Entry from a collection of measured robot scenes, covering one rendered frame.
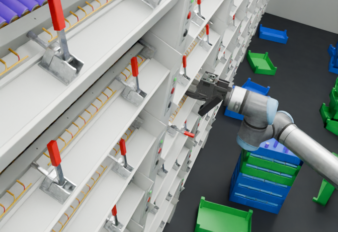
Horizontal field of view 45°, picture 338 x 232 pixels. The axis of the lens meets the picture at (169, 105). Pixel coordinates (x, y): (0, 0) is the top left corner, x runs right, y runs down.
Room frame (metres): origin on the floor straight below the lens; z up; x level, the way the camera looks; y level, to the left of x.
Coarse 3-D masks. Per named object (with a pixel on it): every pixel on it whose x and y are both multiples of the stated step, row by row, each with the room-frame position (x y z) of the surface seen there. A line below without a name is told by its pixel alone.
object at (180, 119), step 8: (200, 72) 1.49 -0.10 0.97; (184, 96) 1.28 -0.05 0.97; (184, 104) 1.24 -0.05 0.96; (192, 104) 1.26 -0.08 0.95; (176, 112) 1.18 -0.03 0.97; (184, 112) 1.20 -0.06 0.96; (176, 120) 1.14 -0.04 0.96; (184, 120) 1.16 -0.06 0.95; (168, 136) 1.05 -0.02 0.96; (176, 136) 1.06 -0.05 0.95; (168, 144) 1.01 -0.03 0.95; (160, 160) 0.89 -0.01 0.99
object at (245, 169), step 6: (240, 162) 1.82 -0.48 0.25; (240, 168) 1.75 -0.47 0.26; (246, 168) 1.74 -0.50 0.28; (252, 168) 1.74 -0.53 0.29; (252, 174) 1.74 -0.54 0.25; (258, 174) 1.73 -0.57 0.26; (264, 174) 1.73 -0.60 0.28; (270, 174) 1.73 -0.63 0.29; (270, 180) 1.73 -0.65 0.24; (276, 180) 1.72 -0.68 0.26; (282, 180) 1.72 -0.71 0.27; (288, 180) 1.72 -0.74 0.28; (294, 180) 1.72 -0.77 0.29
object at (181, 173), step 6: (180, 174) 1.48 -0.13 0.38; (174, 180) 1.45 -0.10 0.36; (180, 180) 1.47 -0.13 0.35; (174, 186) 1.41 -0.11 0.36; (168, 192) 1.33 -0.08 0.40; (174, 192) 1.38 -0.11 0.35; (168, 198) 1.32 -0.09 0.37; (162, 204) 1.28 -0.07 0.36; (168, 204) 1.30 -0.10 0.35; (162, 210) 1.25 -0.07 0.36; (156, 216) 1.21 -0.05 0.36; (162, 216) 1.22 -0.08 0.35; (156, 222) 1.18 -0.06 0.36; (150, 228) 1.14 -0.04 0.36; (156, 228) 1.15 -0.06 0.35
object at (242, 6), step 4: (244, 0) 2.17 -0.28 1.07; (240, 4) 2.17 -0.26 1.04; (244, 4) 2.17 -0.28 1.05; (240, 8) 2.17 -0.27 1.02; (244, 8) 2.17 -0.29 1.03; (244, 12) 2.21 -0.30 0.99; (240, 24) 2.19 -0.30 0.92; (236, 32) 2.17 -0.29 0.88; (236, 36) 2.17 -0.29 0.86; (232, 40) 2.17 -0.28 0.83; (232, 52) 2.22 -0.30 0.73; (228, 60) 2.17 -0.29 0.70; (228, 64) 2.19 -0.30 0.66; (224, 68) 2.17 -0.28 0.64; (224, 72) 2.17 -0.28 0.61; (212, 116) 2.17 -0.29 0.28; (208, 132) 2.21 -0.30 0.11; (204, 140) 2.17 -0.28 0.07; (204, 144) 2.18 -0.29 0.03
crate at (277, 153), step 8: (264, 144) 1.83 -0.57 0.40; (272, 144) 1.85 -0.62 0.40; (280, 144) 1.86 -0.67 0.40; (256, 152) 1.74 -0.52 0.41; (264, 152) 1.73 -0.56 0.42; (272, 152) 1.73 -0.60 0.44; (280, 152) 1.73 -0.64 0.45; (288, 152) 1.80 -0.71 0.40; (280, 160) 1.73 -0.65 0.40; (288, 160) 1.72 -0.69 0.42; (296, 160) 1.72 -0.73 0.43
